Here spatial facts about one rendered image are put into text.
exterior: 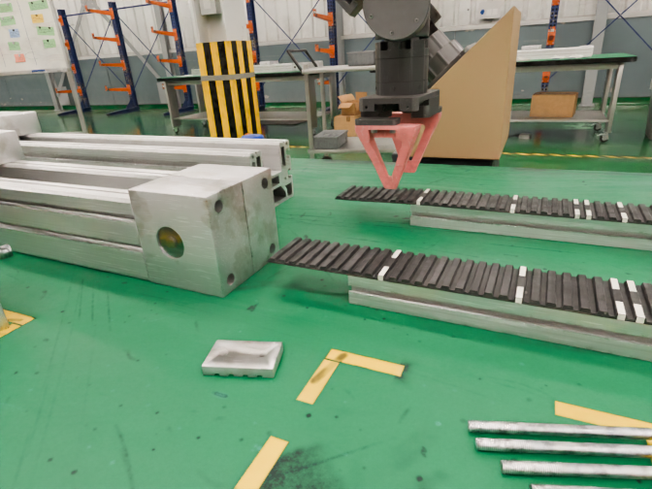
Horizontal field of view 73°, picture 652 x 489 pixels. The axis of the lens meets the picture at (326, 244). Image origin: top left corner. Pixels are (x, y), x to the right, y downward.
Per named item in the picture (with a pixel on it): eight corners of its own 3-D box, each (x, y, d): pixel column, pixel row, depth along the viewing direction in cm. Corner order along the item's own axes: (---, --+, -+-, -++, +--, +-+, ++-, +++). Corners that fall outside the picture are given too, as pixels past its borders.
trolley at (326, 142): (425, 165, 392) (429, 40, 351) (423, 182, 343) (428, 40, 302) (312, 166, 415) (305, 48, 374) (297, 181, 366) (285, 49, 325)
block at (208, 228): (291, 244, 50) (282, 161, 46) (223, 298, 40) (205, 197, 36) (227, 236, 53) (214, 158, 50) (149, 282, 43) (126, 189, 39)
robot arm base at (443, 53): (481, 48, 88) (438, 90, 96) (454, 16, 88) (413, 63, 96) (471, 53, 81) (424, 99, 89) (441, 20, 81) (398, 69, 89)
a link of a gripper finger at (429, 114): (371, 180, 54) (370, 100, 50) (389, 167, 60) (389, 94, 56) (426, 183, 51) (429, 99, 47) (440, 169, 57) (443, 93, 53)
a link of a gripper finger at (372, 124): (355, 192, 50) (352, 105, 46) (376, 176, 55) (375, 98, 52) (414, 196, 47) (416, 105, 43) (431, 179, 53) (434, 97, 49)
